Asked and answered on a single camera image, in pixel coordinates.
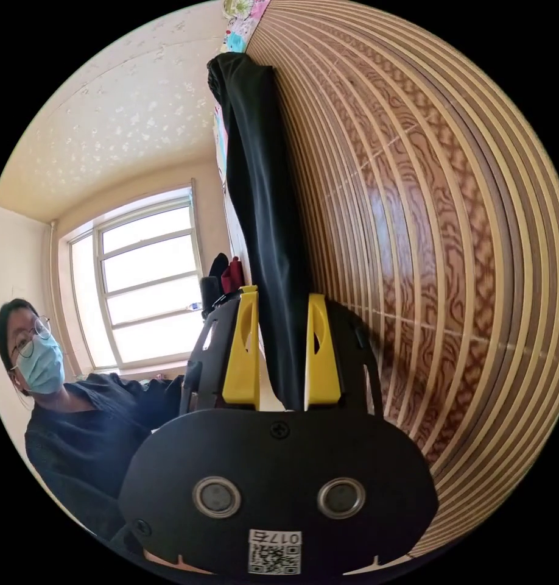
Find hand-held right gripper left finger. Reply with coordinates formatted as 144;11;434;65
222;285;261;411

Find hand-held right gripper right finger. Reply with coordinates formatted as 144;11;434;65
304;293;342;411

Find black pants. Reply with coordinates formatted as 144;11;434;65
206;51;314;411

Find person's right hand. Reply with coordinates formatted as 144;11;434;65
143;549;214;575

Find pile of clothes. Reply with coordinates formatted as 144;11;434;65
208;252;245;298

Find window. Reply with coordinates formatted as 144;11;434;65
54;184;205;372

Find person's body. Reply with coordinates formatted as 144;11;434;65
0;297;187;556

